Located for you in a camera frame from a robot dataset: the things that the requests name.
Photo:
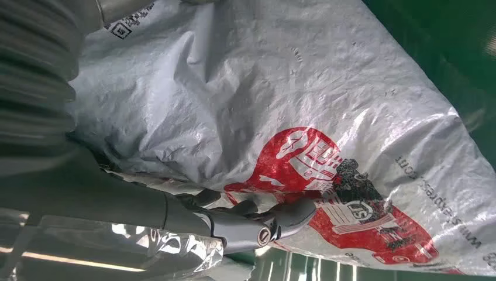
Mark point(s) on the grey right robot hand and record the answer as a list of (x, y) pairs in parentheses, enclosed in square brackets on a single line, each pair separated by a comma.
[(116, 201)]

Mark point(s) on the grey ribbed right arm sleeve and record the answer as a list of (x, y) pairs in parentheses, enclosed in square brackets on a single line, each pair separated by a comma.
[(35, 77)]

